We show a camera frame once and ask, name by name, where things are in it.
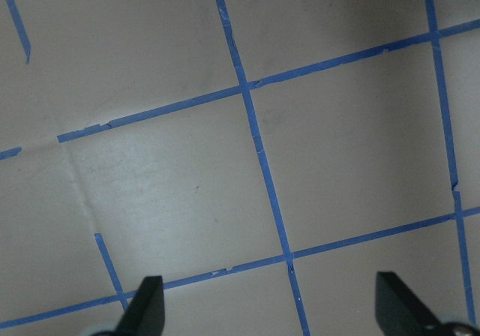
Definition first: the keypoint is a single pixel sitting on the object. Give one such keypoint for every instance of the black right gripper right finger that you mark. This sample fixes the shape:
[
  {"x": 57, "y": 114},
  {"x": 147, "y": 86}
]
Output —
[{"x": 398, "y": 311}]

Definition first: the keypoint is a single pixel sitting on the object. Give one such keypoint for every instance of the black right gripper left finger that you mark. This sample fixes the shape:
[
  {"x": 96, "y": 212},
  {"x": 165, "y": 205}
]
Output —
[{"x": 145, "y": 314}]

